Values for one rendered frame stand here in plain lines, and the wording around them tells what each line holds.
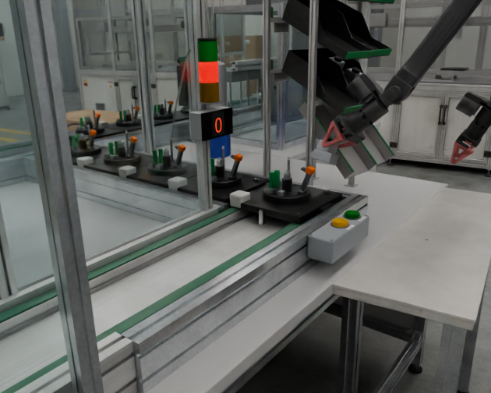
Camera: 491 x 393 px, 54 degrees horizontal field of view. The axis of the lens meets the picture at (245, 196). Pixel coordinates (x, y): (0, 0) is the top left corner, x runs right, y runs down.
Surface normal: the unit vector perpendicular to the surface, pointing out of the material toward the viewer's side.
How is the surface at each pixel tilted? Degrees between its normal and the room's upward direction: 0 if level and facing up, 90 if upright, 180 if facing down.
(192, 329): 90
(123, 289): 0
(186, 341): 90
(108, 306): 0
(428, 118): 90
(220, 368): 0
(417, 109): 90
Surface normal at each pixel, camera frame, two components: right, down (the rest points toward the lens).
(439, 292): -0.02, -0.95
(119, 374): 0.80, 0.18
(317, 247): -0.61, 0.27
